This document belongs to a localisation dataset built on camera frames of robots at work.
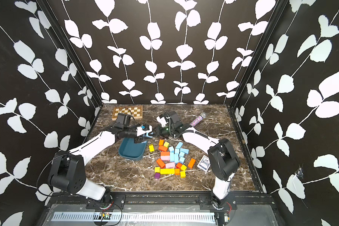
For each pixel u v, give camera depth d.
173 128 0.69
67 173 0.43
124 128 0.69
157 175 0.84
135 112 1.12
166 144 0.95
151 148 0.93
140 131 0.72
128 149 0.94
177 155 0.90
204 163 0.87
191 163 0.88
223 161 0.47
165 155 0.90
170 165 0.86
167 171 0.84
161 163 0.86
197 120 1.07
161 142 0.97
